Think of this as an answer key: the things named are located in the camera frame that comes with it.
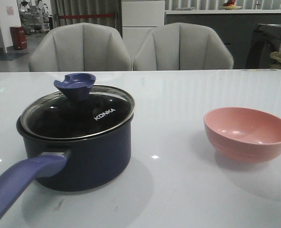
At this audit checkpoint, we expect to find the glass lid with purple knob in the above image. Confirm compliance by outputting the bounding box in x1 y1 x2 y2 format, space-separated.
17 73 135 141

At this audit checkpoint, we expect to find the grey upholstered chair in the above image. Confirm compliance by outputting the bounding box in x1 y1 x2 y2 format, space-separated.
133 22 234 71
28 23 132 72

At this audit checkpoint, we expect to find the pink plastic bowl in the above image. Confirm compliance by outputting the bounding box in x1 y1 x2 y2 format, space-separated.
204 107 281 163

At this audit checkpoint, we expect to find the fruit plate on counter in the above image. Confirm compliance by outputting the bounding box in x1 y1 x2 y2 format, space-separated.
221 0 242 10

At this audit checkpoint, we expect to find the left grey upholstered chair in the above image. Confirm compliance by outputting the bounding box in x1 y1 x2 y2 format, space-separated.
28 23 132 72

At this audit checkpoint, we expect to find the grey counter with white top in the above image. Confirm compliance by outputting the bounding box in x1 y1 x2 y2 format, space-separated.
165 9 281 69

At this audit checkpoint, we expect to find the dark blue saucepan purple handle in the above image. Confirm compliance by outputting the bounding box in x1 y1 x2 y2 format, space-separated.
0 114 134 219

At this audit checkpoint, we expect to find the right grey upholstered chair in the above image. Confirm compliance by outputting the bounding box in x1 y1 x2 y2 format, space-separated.
133 22 234 71

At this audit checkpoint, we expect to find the white cabinet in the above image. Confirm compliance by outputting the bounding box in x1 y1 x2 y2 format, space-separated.
121 0 165 58

